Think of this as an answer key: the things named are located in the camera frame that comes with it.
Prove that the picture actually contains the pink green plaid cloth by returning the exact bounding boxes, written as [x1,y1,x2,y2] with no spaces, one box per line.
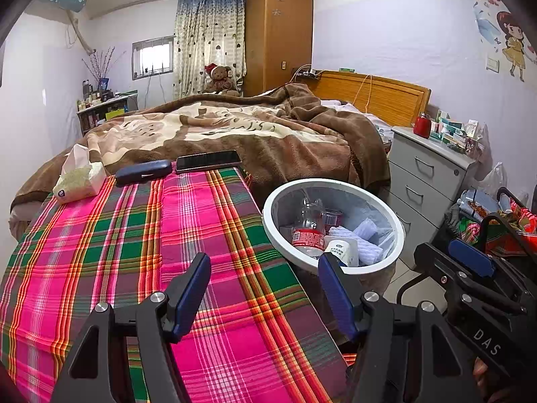
[0,167,357,403]

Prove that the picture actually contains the brown printed blanket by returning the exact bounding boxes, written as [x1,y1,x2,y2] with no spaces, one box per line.
[10,83,392,219]

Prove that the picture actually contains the clear plastic bag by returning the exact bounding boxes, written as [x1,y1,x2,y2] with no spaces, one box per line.
[478,162,510,196]

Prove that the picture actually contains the pile of small boxes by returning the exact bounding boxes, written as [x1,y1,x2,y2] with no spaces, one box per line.
[432,109,485,156]

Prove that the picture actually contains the heart patterned curtain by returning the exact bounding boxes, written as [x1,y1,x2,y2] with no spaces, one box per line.
[173,0,247,99]

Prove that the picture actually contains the red jar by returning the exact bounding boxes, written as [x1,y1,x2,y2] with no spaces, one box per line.
[413,113,432,139]

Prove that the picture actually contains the wooden wardrobe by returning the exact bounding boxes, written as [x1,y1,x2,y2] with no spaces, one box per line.
[244,0,314,97]

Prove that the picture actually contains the wrapped air conditioner pipe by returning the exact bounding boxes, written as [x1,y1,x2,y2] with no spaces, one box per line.
[67,10,95,53]

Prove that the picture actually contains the soft tissue pack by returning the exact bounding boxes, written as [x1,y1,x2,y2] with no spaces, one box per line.
[52,143,105,206]

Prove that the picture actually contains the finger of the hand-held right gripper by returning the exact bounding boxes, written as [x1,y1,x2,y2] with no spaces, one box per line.
[448,238,537,303]
[413,242,527,315]

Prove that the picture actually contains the clear bottle with red label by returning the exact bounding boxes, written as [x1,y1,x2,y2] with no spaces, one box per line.
[291,199,327,260]

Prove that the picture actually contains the dark blue glasses case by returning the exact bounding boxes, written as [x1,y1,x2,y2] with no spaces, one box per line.
[114,159,174,186]

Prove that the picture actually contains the grey drawer nightstand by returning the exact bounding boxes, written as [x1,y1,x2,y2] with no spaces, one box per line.
[388,126,479,257]

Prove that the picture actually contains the teddy bear with red hat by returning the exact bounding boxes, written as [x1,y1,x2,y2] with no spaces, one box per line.
[203,63,239,96]

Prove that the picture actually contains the white foam fruit net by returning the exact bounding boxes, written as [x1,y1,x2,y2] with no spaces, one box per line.
[353,217,382,240]
[328,227,389,267]

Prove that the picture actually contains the dried branches in vase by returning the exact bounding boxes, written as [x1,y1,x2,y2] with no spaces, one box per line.
[82,46,127,91]

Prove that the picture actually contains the black smartphone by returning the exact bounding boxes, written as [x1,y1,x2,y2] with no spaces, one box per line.
[175,150,243,175]

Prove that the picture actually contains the cluttered side shelf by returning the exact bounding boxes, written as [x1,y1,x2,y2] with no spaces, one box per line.
[77,90,139,137]

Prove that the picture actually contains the orange cable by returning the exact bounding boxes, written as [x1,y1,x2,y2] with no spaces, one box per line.
[350,73,374,114]

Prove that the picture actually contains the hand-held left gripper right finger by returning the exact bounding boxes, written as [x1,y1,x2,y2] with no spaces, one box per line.
[318,253,483,403]

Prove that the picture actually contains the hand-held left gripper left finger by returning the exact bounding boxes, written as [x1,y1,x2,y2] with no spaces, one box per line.
[50,253,211,403]

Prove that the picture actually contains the cartoon girl wall decal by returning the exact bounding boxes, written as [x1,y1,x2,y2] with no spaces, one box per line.
[497,10,527,82]

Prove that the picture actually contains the wooden headboard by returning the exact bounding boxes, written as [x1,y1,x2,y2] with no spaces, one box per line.
[312,71,432,129]

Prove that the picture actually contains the colourful plaid bag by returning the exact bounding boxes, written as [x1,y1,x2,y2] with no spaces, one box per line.
[455,189,537,261]

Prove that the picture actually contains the white pink bedsheet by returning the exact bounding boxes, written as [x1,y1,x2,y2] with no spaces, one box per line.
[321,98,393,139]

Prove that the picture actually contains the small window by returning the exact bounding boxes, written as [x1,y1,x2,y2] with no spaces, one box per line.
[132,36,176,80]

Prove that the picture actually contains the round white-rimmed bin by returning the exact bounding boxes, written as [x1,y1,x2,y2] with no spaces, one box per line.
[262,178,405,299]

